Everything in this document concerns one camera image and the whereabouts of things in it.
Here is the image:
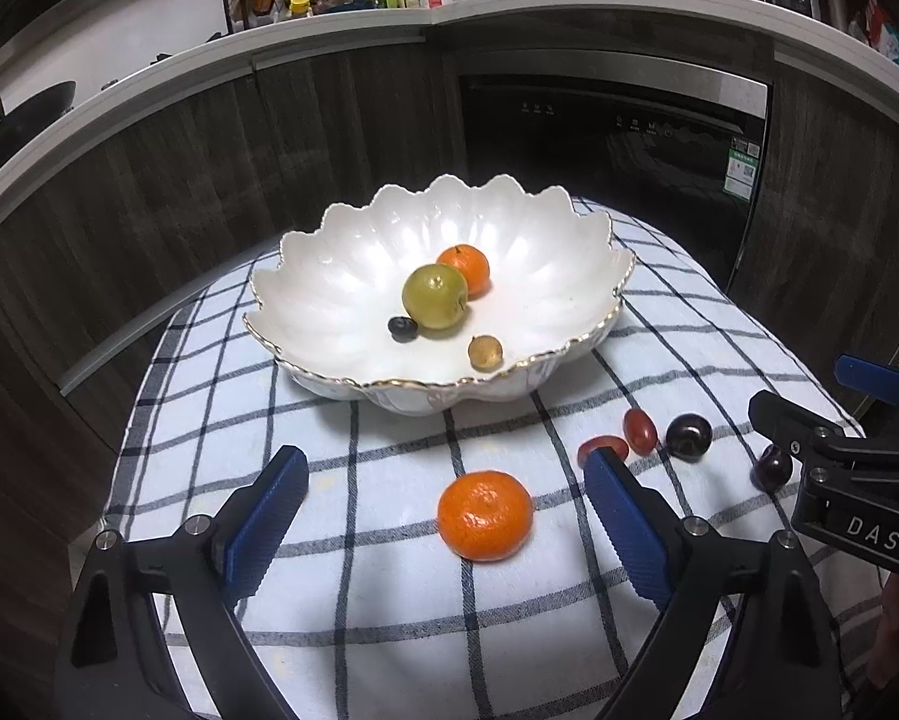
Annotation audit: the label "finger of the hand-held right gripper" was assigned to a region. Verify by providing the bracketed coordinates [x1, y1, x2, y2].
[834, 355, 899, 406]
[747, 388, 845, 458]

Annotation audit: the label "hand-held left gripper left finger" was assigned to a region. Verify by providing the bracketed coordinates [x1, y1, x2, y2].
[52, 446, 311, 720]

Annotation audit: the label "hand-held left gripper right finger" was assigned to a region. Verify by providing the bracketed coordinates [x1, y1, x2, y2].
[584, 446, 844, 720]

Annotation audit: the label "dark purple grape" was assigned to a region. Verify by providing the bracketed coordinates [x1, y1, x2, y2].
[750, 444, 795, 493]
[666, 413, 714, 460]

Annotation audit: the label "red grape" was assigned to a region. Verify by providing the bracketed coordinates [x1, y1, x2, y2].
[576, 435, 630, 466]
[623, 408, 659, 455]

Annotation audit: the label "orange mandarin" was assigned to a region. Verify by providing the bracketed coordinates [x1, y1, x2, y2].
[436, 244, 491, 298]
[437, 470, 534, 562]

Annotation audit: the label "yellow-brown grape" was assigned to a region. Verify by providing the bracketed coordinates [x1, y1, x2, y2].
[468, 336, 504, 372]

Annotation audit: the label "white scalloped bowl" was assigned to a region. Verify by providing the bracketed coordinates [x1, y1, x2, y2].
[243, 174, 636, 415]

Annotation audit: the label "yellow-green pear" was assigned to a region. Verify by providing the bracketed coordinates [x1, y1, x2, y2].
[402, 264, 469, 331]

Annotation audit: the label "blue white checkered cloth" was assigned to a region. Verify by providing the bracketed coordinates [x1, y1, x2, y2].
[103, 196, 870, 720]

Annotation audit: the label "black built-in oven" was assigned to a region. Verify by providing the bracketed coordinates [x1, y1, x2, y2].
[456, 71, 772, 293]

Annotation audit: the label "red plastic bag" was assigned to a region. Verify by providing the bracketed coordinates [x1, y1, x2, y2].
[850, 0, 899, 53]

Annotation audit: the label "dark wood kitchen cabinets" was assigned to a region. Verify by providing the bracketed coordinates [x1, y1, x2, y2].
[0, 22, 899, 511]

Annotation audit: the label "black wok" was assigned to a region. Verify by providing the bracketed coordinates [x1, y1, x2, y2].
[0, 79, 77, 173]

